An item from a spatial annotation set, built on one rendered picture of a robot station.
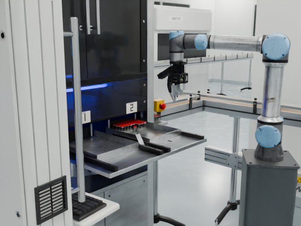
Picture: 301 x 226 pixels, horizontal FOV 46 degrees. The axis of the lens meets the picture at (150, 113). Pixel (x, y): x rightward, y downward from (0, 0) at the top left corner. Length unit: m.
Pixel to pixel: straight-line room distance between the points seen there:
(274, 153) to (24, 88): 1.35
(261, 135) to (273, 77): 0.28
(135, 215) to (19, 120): 1.42
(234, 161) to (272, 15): 1.24
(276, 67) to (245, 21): 8.97
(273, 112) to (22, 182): 1.18
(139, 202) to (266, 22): 1.82
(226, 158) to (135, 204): 0.91
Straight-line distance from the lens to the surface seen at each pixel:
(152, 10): 2.14
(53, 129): 1.08
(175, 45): 1.86
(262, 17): 3.24
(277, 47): 1.72
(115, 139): 1.87
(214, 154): 2.89
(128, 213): 2.25
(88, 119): 1.85
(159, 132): 2.06
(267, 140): 1.79
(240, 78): 10.80
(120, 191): 2.14
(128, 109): 2.03
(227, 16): 10.99
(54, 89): 1.07
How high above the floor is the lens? 1.43
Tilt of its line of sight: 12 degrees down
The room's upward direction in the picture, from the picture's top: straight up
